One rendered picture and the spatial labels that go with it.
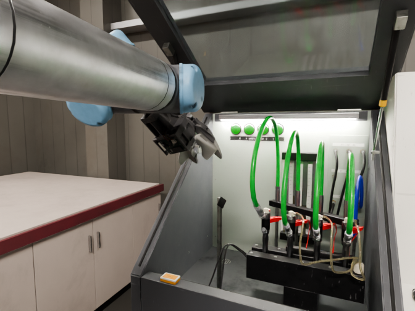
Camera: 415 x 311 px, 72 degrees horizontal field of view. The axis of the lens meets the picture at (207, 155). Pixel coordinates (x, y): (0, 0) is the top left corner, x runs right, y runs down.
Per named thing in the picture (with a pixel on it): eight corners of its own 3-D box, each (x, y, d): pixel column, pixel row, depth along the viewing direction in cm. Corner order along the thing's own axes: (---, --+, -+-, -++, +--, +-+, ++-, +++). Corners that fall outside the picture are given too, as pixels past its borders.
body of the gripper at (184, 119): (167, 158, 67) (133, 120, 61) (180, 132, 72) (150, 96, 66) (191, 152, 63) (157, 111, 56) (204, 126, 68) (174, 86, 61)
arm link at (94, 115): (113, 89, 41) (141, 53, 49) (50, 92, 45) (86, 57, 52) (133, 131, 47) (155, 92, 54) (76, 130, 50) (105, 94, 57)
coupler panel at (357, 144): (325, 216, 109) (329, 134, 106) (326, 213, 113) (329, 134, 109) (364, 220, 104) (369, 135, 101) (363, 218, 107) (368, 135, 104)
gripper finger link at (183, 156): (180, 175, 74) (168, 150, 68) (188, 158, 78) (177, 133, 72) (191, 176, 73) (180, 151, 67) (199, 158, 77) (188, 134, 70)
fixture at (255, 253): (245, 297, 94) (246, 253, 93) (253, 282, 103) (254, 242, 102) (362, 327, 80) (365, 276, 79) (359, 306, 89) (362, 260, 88)
